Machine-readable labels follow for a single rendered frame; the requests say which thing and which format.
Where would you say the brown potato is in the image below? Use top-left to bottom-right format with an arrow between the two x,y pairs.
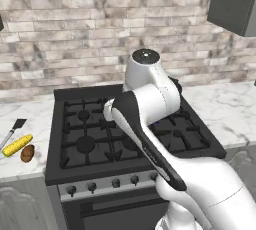
20,143 -> 36,164

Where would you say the dark grey wall cupboard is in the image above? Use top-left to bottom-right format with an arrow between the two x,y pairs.
206,0 -> 256,38

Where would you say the yellow corn cob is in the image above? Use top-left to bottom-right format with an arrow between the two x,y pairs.
1,133 -> 34,158

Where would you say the black spatula with grey handle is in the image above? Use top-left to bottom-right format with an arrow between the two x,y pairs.
0,118 -> 28,151

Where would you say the oven control panel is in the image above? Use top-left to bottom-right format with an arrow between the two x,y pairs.
57,169 -> 162,203

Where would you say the black gas hob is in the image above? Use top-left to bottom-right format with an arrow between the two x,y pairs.
44,83 -> 228,187

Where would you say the black oven door handle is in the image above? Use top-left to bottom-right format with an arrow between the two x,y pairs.
79,199 -> 168,218

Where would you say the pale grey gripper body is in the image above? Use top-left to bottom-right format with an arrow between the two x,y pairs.
102,98 -> 117,123

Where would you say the grey base cupboard door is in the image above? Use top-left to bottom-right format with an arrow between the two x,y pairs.
225,144 -> 256,208
0,176 -> 60,230

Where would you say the black oven door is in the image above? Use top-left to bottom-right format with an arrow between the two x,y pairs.
60,196 -> 172,230

